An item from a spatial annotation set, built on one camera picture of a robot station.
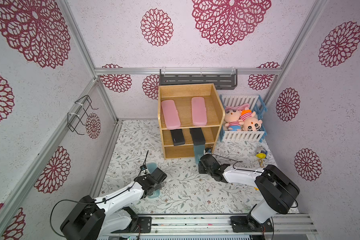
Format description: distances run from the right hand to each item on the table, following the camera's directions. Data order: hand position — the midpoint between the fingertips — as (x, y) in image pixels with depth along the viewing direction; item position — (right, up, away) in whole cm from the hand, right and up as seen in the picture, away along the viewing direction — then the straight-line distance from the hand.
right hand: (204, 165), depth 94 cm
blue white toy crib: (+43, +43, +19) cm, 63 cm away
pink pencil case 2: (-5, +32, -14) cm, 35 cm away
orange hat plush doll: (+32, +27, +6) cm, 42 cm away
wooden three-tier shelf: (-10, +30, -15) cm, 35 cm away
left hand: (-31, -9, -7) cm, 33 cm away
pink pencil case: (-20, +31, -14) cm, 39 cm away
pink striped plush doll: (+21, +33, +9) cm, 40 cm away
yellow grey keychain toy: (+37, +6, +1) cm, 38 cm away
